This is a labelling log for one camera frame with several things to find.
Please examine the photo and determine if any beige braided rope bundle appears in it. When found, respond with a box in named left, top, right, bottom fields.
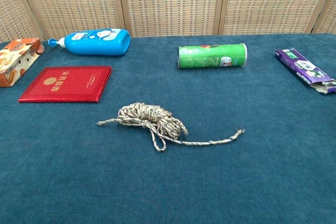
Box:
left=97, top=102, right=245, bottom=153

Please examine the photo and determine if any green chips can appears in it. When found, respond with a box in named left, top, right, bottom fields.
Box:
left=177, top=42, right=248, bottom=69

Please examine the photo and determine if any blue table cloth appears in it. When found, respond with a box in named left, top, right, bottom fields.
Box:
left=0, top=33, right=336, bottom=224

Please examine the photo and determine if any blue pump lotion bottle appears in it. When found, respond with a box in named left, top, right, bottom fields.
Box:
left=47, top=28, right=131, bottom=57

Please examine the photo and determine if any woven folding screen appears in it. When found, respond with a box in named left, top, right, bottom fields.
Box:
left=0, top=0, right=336, bottom=44

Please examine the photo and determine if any red certificate book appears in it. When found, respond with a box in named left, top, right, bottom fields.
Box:
left=17, top=66, right=113, bottom=104

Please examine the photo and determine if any purple toothpaste box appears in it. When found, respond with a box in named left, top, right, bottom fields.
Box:
left=274, top=48, right=336, bottom=95

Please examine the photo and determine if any orange biscuit box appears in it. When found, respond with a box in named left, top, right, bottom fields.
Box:
left=0, top=37, right=45, bottom=88

